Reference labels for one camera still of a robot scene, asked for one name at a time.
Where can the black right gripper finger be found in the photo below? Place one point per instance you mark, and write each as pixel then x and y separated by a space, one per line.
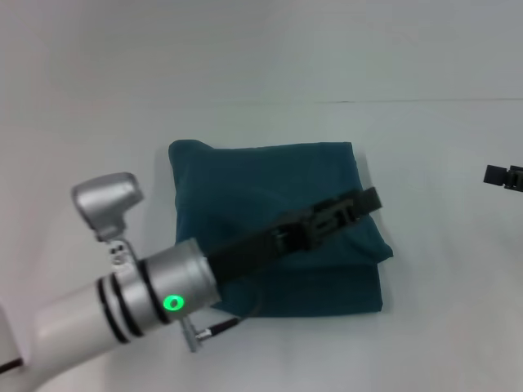
pixel 495 175

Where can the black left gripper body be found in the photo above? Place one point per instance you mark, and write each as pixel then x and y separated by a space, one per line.
pixel 294 232

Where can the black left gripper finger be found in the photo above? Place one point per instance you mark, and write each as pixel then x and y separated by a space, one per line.
pixel 367 201

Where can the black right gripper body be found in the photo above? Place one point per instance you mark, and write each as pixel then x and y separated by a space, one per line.
pixel 515 176

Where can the teal blue t-shirt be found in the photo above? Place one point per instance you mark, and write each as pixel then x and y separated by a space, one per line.
pixel 265 183

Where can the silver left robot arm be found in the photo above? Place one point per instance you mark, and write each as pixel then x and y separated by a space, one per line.
pixel 122 294

